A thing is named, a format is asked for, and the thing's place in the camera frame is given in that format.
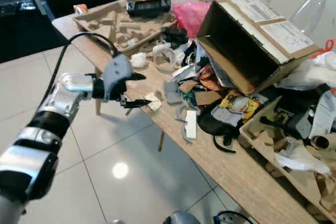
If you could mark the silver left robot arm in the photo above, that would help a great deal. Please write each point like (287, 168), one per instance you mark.
(39, 153)

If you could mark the small white tissue ball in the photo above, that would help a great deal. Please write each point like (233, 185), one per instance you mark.
(139, 59)

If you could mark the white crumpled paper scrap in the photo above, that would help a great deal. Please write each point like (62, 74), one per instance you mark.
(155, 102)

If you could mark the clear tape roll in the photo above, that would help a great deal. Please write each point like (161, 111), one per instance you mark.
(157, 57)

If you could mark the grey flat plastic piece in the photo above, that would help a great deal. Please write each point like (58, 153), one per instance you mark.
(172, 92)

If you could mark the black plastic part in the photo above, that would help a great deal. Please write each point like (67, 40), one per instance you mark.
(173, 35)

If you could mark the moulded pulp tray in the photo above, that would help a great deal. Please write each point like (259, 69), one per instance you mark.
(110, 24)

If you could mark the white rectangular block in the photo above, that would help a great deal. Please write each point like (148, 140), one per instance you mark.
(191, 125)

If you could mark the black rectangular device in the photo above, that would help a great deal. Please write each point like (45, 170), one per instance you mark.
(149, 7)

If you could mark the black cloth cap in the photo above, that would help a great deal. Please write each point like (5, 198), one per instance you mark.
(210, 125)

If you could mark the pink plastic bag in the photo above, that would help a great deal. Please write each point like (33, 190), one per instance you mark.
(191, 17)

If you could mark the small orange tape roll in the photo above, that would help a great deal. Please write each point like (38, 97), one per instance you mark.
(80, 9)

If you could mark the yellow snack packet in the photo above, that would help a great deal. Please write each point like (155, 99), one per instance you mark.
(240, 104)

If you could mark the open brown cardboard box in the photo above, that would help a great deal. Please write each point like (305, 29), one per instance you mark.
(244, 51)

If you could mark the black low cabinet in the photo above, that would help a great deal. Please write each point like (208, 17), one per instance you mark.
(42, 3)

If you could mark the silver robot leg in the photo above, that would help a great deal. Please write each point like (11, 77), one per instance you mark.
(181, 218)

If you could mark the long wooden table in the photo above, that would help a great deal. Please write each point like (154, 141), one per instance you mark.
(236, 182)

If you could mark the pulp tray with tools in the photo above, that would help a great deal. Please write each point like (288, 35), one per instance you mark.
(268, 148)

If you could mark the black power tool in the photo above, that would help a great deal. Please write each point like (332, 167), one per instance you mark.
(291, 121)

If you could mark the white crumpled plastic sheet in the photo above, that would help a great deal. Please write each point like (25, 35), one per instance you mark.
(307, 76)

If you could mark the white tissue in tray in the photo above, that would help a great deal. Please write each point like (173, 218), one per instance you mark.
(302, 161)

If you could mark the clear bottle with teal cap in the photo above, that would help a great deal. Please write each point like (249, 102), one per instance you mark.
(312, 9)

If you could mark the white plastic bottle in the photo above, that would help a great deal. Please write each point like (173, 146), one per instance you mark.
(323, 115)

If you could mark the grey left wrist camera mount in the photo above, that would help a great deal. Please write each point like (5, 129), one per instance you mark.
(118, 72)

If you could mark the grey curved bracket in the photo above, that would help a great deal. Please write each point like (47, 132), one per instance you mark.
(181, 118)

